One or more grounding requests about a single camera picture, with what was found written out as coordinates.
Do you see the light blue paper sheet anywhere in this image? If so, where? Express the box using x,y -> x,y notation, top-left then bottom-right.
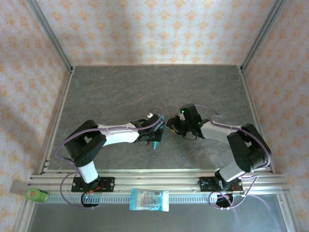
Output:
152,115 -> 167,149

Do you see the grey metal sheet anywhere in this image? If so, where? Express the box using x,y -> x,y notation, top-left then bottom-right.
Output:
26,193 -> 294,232

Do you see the blue plastic wipes packet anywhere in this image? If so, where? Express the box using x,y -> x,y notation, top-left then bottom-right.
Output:
129,188 -> 170,213

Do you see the green bottle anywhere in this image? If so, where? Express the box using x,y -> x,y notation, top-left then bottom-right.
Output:
25,188 -> 50,203

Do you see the wide aluminium mounting rail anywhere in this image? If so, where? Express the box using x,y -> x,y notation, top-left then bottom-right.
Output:
28,169 -> 289,194

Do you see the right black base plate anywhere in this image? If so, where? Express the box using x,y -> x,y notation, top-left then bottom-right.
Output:
199,177 -> 244,194

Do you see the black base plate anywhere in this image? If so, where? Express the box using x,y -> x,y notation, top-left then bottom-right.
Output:
71,177 -> 115,193
199,177 -> 244,194

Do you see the aluminium table side rail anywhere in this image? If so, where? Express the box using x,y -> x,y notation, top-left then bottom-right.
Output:
239,66 -> 276,174
38,66 -> 76,174

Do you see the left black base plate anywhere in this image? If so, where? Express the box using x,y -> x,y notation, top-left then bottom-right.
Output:
71,177 -> 115,193

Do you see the slotted grey cable duct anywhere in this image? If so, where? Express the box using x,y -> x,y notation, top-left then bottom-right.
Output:
47,194 -> 219,204

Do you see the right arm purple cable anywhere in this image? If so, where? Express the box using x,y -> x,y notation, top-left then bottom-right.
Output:
194,104 -> 272,211

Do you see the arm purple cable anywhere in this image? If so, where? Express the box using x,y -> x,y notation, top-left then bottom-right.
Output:
55,107 -> 163,210
194,104 -> 272,211

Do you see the black round cable port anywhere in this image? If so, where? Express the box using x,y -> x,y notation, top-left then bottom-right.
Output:
215,192 -> 234,209
81,192 -> 100,209

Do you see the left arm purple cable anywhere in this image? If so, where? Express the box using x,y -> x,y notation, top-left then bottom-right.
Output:
55,107 -> 163,210

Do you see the aluminium frame post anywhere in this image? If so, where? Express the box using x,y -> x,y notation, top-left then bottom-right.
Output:
26,0 -> 74,73
239,0 -> 288,73

